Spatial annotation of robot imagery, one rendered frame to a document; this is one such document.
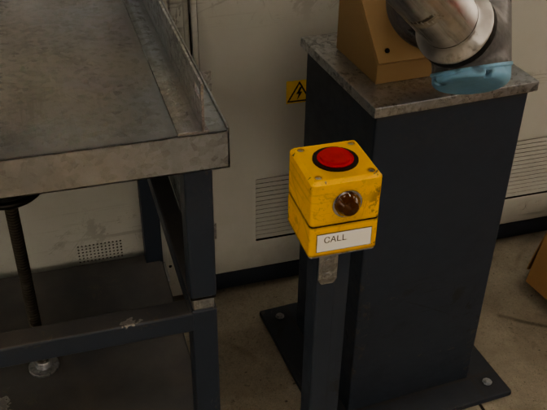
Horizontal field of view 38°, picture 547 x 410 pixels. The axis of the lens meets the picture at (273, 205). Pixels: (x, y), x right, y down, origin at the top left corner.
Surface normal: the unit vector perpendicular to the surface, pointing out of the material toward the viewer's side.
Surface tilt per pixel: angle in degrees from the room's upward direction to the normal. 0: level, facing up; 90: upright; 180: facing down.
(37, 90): 0
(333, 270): 90
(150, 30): 0
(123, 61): 0
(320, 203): 90
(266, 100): 90
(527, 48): 90
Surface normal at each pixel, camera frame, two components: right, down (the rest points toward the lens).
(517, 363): 0.01, -0.83
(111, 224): 0.29, 0.54
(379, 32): 0.25, -0.21
